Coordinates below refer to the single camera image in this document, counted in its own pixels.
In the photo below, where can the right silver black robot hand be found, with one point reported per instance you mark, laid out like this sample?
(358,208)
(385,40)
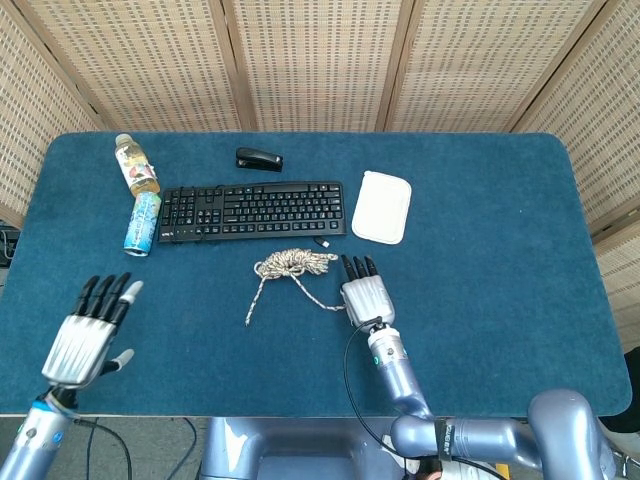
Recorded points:
(367,300)

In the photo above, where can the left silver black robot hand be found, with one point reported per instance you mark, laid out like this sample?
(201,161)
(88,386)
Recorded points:
(77,347)

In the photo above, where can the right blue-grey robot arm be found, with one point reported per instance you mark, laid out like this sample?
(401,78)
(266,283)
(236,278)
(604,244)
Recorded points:
(560,430)

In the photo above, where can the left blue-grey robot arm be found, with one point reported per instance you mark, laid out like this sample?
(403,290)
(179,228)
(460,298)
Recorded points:
(35,440)

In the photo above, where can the white rectangular pouch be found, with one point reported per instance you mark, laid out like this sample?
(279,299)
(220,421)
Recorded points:
(382,207)

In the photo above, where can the black equipment box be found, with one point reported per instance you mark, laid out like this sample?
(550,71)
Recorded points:
(7,245)

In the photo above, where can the black computer keyboard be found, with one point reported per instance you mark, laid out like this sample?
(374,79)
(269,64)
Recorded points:
(280,210)

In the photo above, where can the blue carpet table cover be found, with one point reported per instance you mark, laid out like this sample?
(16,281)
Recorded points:
(250,365)

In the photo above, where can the blue drink can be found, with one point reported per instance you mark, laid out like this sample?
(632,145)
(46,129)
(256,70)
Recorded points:
(142,222)

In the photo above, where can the blue-grey robot torso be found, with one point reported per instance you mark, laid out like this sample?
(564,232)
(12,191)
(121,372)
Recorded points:
(300,445)

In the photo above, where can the black stapler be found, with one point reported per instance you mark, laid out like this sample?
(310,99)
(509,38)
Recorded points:
(257,159)

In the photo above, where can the yellow tea plastic bottle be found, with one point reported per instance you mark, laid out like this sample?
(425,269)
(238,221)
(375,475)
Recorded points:
(135,165)

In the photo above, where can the white shoe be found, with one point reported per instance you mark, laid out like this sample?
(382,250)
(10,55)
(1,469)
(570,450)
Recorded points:
(470,472)

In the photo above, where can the woven folding screen panel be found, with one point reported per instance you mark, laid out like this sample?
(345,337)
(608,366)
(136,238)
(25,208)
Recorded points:
(145,65)
(600,150)
(490,65)
(315,65)
(30,130)

